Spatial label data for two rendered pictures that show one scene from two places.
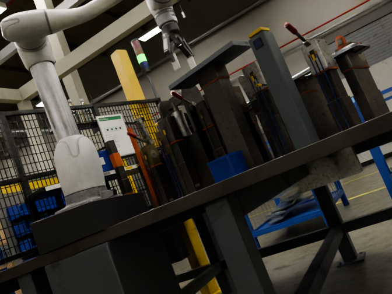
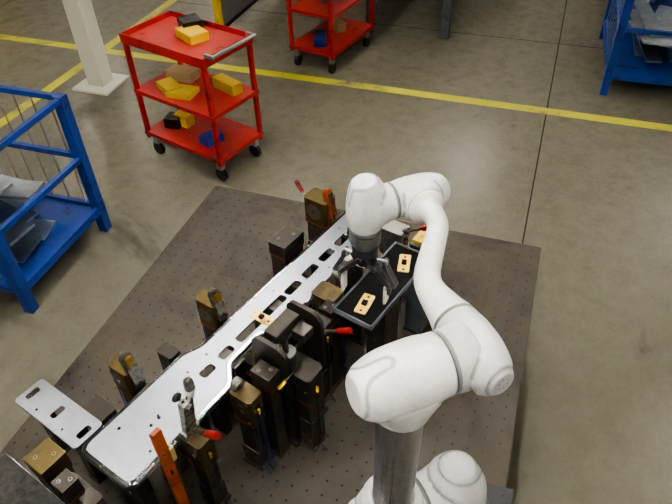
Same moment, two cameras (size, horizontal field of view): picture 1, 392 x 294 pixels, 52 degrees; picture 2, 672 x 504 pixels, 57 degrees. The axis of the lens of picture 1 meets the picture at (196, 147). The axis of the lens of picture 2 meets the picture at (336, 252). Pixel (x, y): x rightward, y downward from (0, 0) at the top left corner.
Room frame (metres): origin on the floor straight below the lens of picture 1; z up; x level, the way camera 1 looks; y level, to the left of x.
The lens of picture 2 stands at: (1.84, 1.22, 2.56)
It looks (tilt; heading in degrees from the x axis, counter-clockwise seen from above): 42 degrees down; 265
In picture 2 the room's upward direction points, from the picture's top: 2 degrees counter-clockwise
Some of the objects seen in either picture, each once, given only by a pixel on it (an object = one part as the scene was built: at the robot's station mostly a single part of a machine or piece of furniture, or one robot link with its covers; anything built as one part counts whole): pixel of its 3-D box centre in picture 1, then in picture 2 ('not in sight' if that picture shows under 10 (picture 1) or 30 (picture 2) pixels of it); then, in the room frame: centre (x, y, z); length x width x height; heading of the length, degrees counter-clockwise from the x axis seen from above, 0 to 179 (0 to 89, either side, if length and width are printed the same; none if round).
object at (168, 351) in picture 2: not in sight; (173, 376); (2.29, -0.13, 0.84); 0.10 x 0.05 x 0.29; 139
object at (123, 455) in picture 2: (234, 116); (263, 314); (1.97, -0.23, 1.00); 1.38 x 0.22 x 0.02; 49
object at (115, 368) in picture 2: not in sight; (133, 395); (2.41, -0.05, 0.87); 0.12 x 0.07 x 0.35; 139
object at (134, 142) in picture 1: (144, 168); (174, 481); (2.23, 0.32, 0.95); 0.03 x 0.01 x 0.50; 49
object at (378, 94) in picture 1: (364, 83); (318, 229); (1.74, -0.79, 0.88); 0.14 x 0.09 x 0.36; 139
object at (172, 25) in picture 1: (172, 35); (365, 253); (1.65, -0.08, 1.37); 0.08 x 0.07 x 0.09; 148
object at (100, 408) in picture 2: not in sight; (107, 432); (2.49, 0.06, 0.84); 0.12 x 0.07 x 0.28; 139
